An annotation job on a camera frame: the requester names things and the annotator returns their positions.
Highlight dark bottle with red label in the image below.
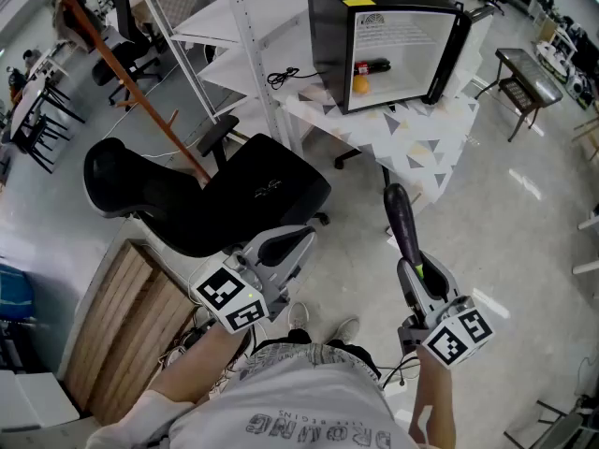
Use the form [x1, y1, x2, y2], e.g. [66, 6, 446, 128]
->
[354, 57, 392, 76]

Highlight wooden slat crate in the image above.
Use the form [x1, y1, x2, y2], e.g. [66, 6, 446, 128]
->
[63, 239, 202, 427]

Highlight person's left forearm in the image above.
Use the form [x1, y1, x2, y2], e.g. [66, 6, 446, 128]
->
[149, 323, 254, 409]

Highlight white wire fridge shelf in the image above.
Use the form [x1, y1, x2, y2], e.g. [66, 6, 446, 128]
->
[356, 15, 439, 47]

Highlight person's left shoe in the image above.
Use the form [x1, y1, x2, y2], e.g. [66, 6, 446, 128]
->
[287, 301, 310, 331]

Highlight black coiled power cable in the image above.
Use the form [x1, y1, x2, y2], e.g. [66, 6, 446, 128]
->
[266, 66, 325, 91]

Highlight white storage box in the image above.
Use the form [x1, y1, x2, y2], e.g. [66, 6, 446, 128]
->
[0, 369, 80, 434]

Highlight black frame white table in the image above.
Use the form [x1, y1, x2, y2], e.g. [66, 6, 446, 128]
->
[8, 80, 86, 175]

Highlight dark metal side table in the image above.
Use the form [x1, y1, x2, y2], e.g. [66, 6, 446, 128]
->
[475, 47, 565, 144]

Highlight person's right shoe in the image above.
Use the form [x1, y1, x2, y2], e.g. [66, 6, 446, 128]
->
[334, 316, 360, 345]

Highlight white metal shelf rack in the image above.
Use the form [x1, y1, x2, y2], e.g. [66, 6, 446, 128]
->
[130, 0, 329, 158]

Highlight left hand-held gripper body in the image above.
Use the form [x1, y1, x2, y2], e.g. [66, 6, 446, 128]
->
[190, 245, 301, 335]

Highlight black high-back office chair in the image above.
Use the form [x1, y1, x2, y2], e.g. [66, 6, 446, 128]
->
[91, 0, 163, 107]

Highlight person's white printed t-shirt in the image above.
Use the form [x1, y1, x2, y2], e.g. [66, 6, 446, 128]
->
[86, 341, 422, 449]

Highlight triangle pattern tablecloth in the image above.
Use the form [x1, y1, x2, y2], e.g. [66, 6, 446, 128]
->
[270, 81, 481, 217]

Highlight grey folding chair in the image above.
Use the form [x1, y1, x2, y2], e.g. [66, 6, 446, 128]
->
[503, 399, 599, 449]

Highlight person's right forearm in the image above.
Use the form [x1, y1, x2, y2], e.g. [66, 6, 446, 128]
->
[407, 343, 458, 449]

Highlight black floor cable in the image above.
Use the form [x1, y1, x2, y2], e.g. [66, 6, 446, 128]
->
[378, 355, 422, 390]

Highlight blue plastic bin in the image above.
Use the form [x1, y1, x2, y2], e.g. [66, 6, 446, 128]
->
[0, 262, 37, 322]

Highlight white furniture frame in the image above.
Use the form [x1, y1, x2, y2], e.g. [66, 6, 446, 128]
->
[573, 203, 599, 275]

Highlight pile of lab equipment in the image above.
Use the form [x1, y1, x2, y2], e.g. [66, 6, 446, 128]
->
[533, 0, 599, 111]

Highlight purple eggplant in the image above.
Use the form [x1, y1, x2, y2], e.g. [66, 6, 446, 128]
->
[383, 182, 425, 280]

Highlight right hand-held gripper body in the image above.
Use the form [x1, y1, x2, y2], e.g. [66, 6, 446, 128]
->
[397, 295, 496, 370]

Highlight black mesh office chair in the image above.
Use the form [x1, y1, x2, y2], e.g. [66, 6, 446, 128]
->
[82, 114, 331, 259]

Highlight black mini fridge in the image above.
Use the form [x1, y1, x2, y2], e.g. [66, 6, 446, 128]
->
[305, 0, 496, 116]

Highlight brown wooden coat rack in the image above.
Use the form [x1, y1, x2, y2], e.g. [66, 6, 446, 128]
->
[46, 0, 212, 181]

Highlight person's shoe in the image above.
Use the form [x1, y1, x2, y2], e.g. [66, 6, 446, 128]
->
[287, 301, 310, 331]
[334, 316, 360, 345]

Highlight person's black trousers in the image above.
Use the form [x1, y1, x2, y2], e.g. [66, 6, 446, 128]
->
[252, 327, 383, 383]

